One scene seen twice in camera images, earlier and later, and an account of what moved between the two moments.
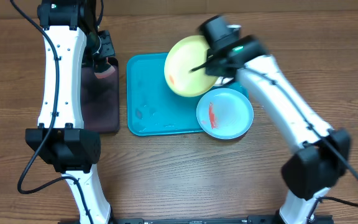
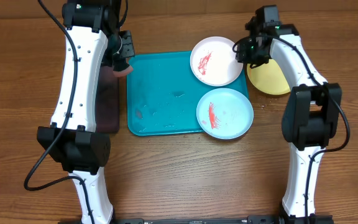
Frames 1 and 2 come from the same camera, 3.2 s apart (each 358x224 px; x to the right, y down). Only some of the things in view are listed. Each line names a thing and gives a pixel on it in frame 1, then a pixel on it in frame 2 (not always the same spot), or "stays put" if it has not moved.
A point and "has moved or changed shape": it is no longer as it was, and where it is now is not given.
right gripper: [214, 65] → [240, 57]
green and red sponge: [105, 73] → [123, 72]
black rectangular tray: [100, 102] stays put
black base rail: [240, 219] stays put
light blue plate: [224, 113] stays put
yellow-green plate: [186, 54] has moved or changed shape
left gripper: [109, 50] → [129, 50]
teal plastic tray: [153, 107] stays put
